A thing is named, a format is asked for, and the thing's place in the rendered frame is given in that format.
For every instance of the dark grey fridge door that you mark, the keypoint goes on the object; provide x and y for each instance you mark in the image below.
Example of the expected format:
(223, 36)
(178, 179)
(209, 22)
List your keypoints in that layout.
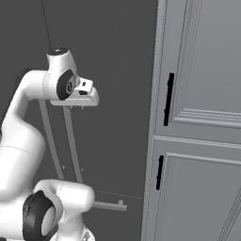
(19, 34)
(119, 62)

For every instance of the dark grey fridge drawer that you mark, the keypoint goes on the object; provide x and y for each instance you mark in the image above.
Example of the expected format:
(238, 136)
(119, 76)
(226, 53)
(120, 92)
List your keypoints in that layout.
(120, 224)

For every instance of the tall grey cupboard door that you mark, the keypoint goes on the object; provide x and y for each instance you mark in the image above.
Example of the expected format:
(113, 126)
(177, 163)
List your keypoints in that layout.
(213, 62)

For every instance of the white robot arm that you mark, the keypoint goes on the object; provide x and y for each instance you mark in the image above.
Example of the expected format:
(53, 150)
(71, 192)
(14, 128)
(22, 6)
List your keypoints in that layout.
(19, 157)

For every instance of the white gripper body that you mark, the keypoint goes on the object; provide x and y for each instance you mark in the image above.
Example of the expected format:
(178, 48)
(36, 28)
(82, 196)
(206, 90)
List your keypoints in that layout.
(84, 100)

